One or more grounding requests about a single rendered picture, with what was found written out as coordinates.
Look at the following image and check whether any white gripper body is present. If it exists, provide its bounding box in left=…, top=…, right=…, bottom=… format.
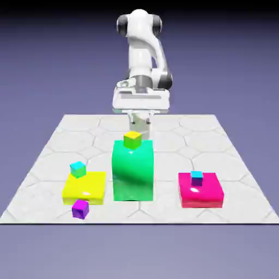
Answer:
left=112, top=86, right=171, bottom=115

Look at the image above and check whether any small yellow cube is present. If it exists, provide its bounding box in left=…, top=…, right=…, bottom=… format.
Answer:
left=123, top=130, right=143, bottom=150

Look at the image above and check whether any small cyan cube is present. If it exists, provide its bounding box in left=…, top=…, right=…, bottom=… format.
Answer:
left=190, top=170, right=204, bottom=187
left=69, top=161, right=87, bottom=179

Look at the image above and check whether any small purple cube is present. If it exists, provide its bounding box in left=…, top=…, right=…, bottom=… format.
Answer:
left=71, top=199, right=90, bottom=220

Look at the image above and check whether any large green box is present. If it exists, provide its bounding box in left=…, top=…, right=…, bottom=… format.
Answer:
left=111, top=139, right=155, bottom=202

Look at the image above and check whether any large yellow box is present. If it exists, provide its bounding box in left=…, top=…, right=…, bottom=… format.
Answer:
left=62, top=171, right=107, bottom=206

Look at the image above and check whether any large pink box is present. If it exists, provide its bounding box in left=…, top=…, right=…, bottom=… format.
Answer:
left=178, top=172, right=225, bottom=209

